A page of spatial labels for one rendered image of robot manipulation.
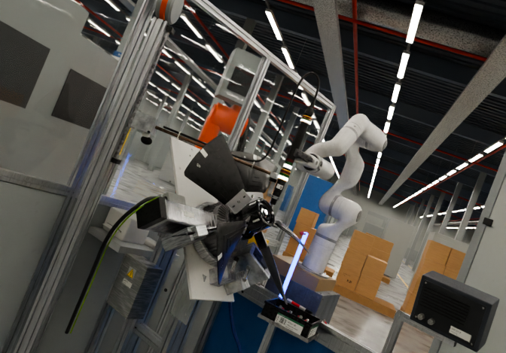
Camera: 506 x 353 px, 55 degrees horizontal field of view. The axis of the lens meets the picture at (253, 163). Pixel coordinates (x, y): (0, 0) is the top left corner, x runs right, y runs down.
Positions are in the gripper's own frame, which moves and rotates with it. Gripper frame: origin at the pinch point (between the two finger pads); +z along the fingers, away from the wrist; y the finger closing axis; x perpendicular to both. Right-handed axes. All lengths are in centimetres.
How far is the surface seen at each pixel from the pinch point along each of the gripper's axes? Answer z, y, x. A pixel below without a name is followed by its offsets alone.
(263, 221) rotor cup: 13.0, -8.1, -30.4
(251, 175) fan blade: 3.3, 13.2, -15.6
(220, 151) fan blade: 30.3, 10.1, -12.0
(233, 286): 5, -1, -59
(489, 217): -180, -40, 20
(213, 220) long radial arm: 21.5, 7.8, -37.3
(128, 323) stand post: 17, 34, -93
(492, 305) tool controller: -30, -83, -27
